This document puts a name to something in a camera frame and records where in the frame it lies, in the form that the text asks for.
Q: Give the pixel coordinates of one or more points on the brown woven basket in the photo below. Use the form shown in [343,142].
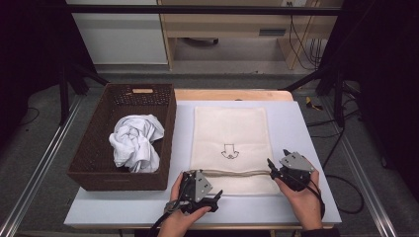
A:
[95,154]

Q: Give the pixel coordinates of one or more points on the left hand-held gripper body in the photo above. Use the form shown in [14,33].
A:
[199,186]

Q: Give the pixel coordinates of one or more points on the black horizontal frame bar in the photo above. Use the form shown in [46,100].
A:
[197,10]

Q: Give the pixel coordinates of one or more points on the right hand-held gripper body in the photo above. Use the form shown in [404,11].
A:
[296,171]

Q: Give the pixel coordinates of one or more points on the person's left hand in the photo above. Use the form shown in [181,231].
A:
[178,222]

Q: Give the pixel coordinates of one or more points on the yellow and black tool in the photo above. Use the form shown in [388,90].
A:
[311,103]

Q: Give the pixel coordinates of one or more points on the light wooden desk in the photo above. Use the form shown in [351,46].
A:
[227,24]

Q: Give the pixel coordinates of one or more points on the white cabinet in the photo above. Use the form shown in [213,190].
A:
[122,39]

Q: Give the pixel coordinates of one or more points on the aluminium rail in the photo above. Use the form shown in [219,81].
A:
[365,184]
[39,164]

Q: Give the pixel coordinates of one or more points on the black metal stand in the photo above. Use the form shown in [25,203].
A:
[64,95]
[338,98]

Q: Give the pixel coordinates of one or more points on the cream mesh laundry bag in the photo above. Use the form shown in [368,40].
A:
[230,128]

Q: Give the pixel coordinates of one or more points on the white shirt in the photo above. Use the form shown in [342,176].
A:
[136,141]

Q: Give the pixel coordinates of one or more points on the person's right hand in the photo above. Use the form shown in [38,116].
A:
[304,207]

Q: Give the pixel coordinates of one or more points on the black curtain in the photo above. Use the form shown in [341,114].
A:
[29,49]
[385,82]

